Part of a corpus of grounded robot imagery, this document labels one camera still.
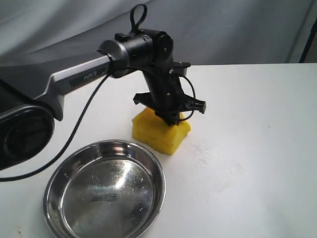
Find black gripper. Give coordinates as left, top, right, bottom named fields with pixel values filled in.
left=133, top=72, right=206, bottom=126

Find yellow sponge block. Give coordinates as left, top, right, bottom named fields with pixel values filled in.
left=132, top=108, right=191, bottom=155

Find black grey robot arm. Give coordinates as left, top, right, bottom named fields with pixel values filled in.
left=0, top=29, right=206, bottom=169

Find round stainless steel bowl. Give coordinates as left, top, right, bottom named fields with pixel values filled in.
left=43, top=140, right=166, bottom=238

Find grey fabric backdrop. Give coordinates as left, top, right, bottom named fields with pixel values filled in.
left=0, top=0, right=317, bottom=67

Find black stand pole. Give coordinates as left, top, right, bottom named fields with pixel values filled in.
left=299, top=14, right=317, bottom=63

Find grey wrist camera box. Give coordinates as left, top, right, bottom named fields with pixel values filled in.
left=172, top=61, right=191, bottom=76

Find black cable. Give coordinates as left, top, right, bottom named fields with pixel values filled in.
left=0, top=4, right=196, bottom=180

